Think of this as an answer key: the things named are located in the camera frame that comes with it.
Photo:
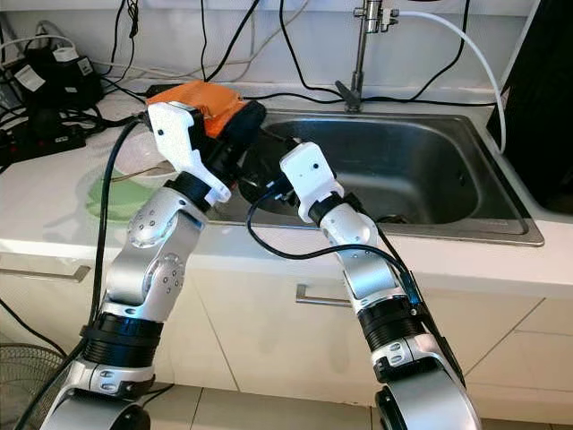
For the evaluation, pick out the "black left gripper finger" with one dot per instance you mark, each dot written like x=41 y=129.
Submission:
x=249 y=118

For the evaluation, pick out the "metal spoon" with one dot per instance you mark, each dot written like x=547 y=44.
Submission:
x=152 y=170

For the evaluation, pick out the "white bowl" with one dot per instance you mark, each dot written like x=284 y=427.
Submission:
x=139 y=148

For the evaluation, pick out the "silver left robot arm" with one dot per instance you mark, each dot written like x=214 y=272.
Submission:
x=157 y=278

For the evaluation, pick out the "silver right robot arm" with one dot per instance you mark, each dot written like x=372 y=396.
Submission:
x=367 y=278

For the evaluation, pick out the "white kitchen cabinet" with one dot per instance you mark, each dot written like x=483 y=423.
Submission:
x=277 y=349

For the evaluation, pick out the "orange plate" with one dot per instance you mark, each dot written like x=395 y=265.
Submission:
x=219 y=124

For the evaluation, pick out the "orange bowl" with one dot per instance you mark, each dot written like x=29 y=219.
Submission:
x=201 y=92

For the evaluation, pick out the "chrome faucet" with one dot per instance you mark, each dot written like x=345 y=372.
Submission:
x=360 y=58

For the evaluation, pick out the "green plate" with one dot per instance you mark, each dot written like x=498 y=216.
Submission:
x=107 y=204

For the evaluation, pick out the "stainless steel sink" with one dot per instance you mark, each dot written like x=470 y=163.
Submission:
x=421 y=166

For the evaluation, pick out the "black power adapter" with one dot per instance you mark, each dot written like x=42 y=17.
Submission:
x=58 y=81

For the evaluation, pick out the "black power strip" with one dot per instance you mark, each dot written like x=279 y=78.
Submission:
x=40 y=143

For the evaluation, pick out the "black appliance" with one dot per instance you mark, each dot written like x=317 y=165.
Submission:
x=542 y=90

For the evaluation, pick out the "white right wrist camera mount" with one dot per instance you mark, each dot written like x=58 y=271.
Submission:
x=309 y=175

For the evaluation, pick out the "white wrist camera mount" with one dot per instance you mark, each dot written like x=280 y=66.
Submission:
x=175 y=139
x=309 y=175

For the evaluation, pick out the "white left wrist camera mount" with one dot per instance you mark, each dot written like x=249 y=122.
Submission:
x=175 y=139

